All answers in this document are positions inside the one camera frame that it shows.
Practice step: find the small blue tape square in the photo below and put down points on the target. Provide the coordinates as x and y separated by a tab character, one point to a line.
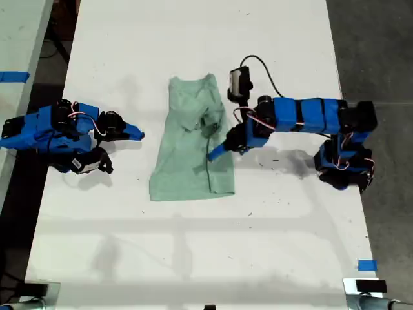
367	265

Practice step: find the black box on metal bracket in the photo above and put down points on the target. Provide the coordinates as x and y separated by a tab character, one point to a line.
35	289
371	286

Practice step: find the small black clamp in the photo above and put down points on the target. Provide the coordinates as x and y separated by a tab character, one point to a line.
209	307

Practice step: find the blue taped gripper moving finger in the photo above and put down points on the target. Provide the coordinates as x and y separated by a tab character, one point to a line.
135	137
220	155

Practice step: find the blue and black robot arm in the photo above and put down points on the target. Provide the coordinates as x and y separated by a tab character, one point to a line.
316	116
48	129

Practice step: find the short black camera stalk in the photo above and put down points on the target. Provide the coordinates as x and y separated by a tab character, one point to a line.
244	111

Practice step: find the black camera box with label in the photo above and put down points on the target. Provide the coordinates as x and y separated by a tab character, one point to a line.
90	161

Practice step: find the pale green t-shirt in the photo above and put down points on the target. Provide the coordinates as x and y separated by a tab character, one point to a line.
187	168

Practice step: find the long blue tape strip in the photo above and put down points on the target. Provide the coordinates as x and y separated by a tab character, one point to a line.
14	77

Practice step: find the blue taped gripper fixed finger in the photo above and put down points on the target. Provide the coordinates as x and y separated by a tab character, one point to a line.
217	151
133	128

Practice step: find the white side table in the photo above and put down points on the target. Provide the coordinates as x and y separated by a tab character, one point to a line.
19	38

